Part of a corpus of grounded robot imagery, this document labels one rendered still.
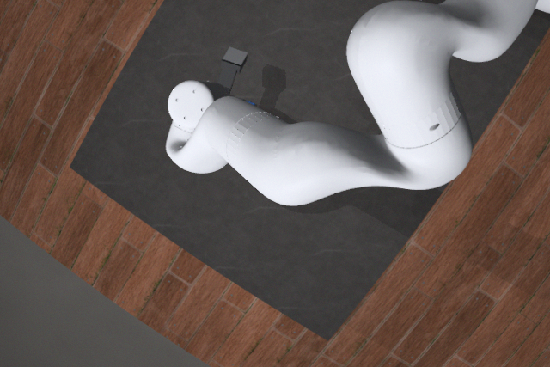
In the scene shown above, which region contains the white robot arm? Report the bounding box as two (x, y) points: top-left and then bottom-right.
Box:
(166, 0), (550, 205)

